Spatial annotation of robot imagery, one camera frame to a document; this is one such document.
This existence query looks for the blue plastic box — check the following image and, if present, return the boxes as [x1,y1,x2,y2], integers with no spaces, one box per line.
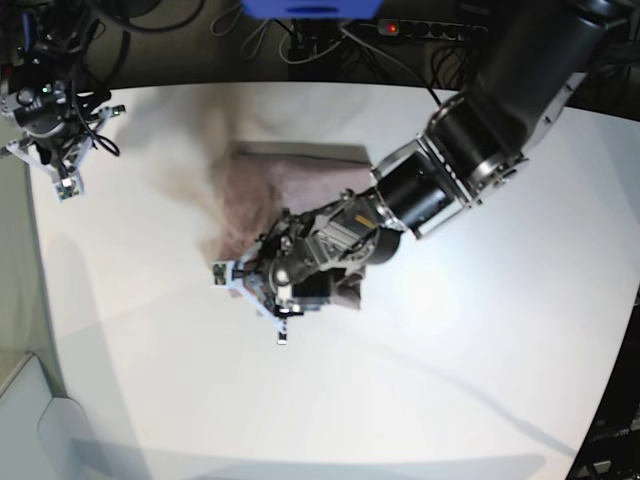
[241,0,383,19]

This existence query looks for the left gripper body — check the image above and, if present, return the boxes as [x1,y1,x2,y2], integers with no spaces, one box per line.
[254,210,350,312]

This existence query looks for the white bin corner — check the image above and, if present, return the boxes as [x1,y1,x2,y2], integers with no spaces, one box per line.
[1,354,95,479]

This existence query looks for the black power strip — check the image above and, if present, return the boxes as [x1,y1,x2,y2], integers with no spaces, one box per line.
[376,19,488,42]

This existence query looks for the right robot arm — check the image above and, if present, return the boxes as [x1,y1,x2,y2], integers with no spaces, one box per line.
[1,1,131,178]

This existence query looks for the pink t-shirt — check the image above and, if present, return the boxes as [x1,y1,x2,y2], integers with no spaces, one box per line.
[199,139,374,314]

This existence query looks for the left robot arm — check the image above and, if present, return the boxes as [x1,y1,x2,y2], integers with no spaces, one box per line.
[230,1,639,318]

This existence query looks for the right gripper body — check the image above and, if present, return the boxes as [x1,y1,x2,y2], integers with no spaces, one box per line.
[29,107,120,173]

